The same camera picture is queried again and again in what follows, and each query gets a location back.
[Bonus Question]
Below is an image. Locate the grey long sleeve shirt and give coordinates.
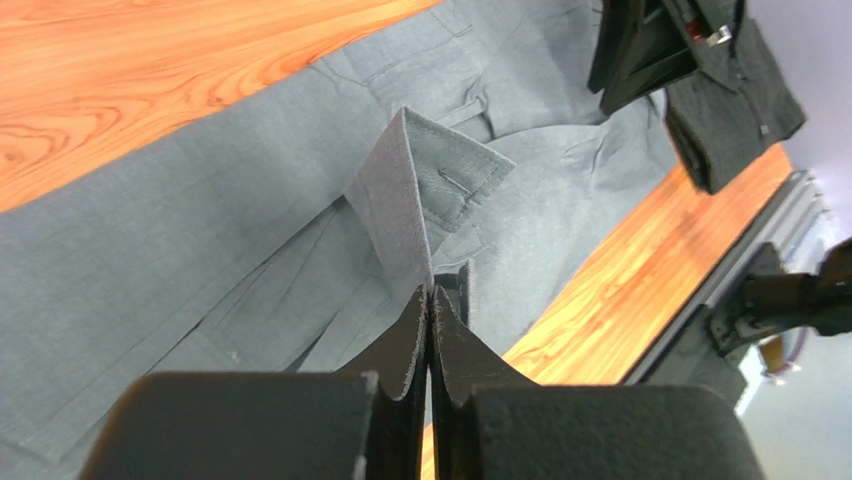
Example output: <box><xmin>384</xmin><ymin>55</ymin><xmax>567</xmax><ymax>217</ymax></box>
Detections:
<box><xmin>1</xmin><ymin>1</ymin><xmax>676</xmax><ymax>479</ymax></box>

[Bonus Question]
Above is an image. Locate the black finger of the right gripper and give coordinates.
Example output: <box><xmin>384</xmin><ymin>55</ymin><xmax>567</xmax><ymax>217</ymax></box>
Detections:
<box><xmin>588</xmin><ymin>0</ymin><xmax>698</xmax><ymax>116</ymax></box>

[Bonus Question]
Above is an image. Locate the dark striped folded shirt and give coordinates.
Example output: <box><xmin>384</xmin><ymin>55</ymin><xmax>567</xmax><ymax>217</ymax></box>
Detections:
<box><xmin>666</xmin><ymin>16</ymin><xmax>807</xmax><ymax>194</ymax></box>

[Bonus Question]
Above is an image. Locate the aluminium front frame rail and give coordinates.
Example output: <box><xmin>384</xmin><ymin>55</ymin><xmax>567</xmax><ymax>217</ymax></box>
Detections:
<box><xmin>623</xmin><ymin>171</ymin><xmax>851</xmax><ymax>404</ymax></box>

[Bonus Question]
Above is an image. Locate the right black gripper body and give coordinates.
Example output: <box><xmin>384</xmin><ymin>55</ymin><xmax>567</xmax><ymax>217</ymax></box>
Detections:
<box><xmin>662</xmin><ymin>0</ymin><xmax>745</xmax><ymax>47</ymax></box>

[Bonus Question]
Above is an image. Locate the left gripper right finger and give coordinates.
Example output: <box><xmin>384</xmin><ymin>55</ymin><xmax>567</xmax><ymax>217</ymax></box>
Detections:
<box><xmin>431</xmin><ymin>287</ymin><xmax>538</xmax><ymax>479</ymax></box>

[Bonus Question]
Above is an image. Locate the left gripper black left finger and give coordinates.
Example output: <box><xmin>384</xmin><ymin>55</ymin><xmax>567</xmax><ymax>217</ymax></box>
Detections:
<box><xmin>336</xmin><ymin>286</ymin><xmax>428</xmax><ymax>479</ymax></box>

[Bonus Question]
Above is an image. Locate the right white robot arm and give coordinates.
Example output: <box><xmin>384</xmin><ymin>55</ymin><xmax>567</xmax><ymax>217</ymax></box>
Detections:
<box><xmin>588</xmin><ymin>1</ymin><xmax>851</xmax><ymax>355</ymax></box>

